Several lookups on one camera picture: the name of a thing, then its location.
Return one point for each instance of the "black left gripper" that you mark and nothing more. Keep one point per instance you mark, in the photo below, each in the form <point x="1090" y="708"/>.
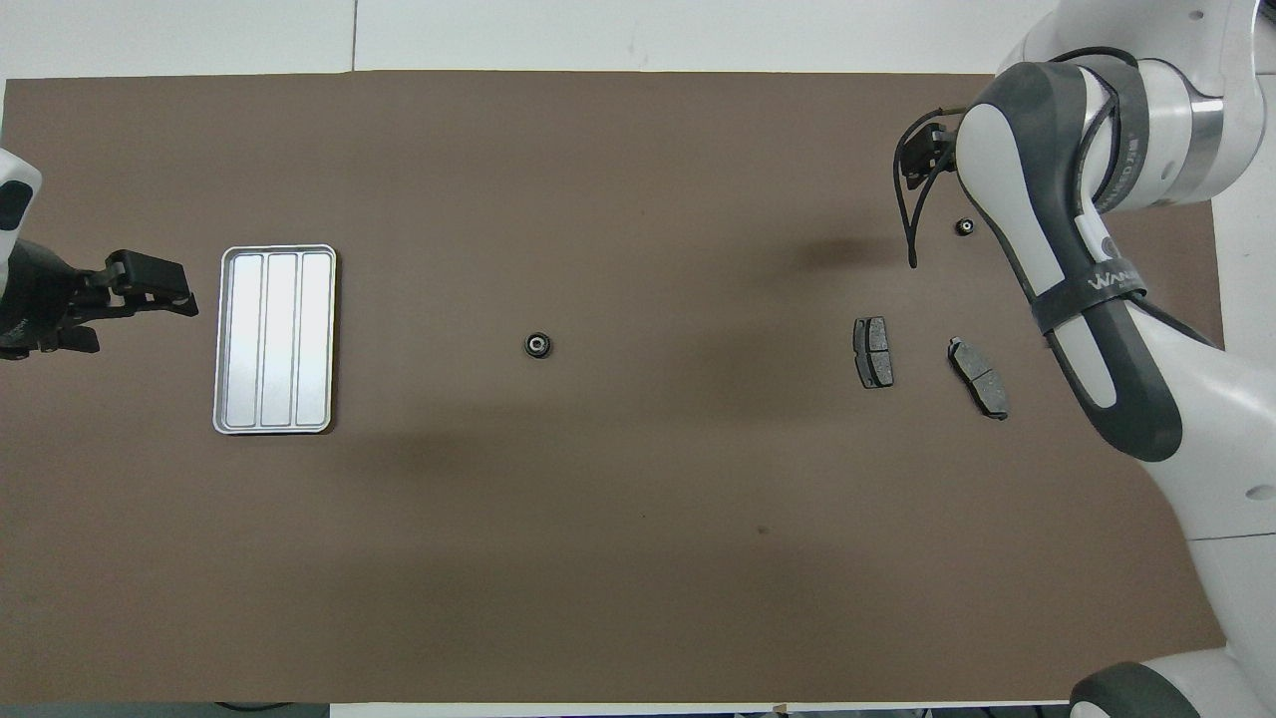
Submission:
<point x="35" y="299"/>

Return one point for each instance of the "brown table mat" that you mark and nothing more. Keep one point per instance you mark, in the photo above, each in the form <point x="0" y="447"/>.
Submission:
<point x="638" y="499"/>

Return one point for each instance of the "long dark brake pad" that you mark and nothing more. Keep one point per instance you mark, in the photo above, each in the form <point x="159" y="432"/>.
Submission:
<point x="979" y="377"/>

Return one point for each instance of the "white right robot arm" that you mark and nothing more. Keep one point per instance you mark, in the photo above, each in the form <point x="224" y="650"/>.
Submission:
<point x="1226" y="399"/>

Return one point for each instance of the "silver metal tray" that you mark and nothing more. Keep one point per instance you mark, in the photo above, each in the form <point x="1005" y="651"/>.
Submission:
<point x="279" y="339"/>

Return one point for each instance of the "short dark brake pad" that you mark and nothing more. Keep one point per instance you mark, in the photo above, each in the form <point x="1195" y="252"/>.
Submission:
<point x="873" y="352"/>

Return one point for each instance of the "large black bearing gear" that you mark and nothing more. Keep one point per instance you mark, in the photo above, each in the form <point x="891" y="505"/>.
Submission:
<point x="538" y="345"/>

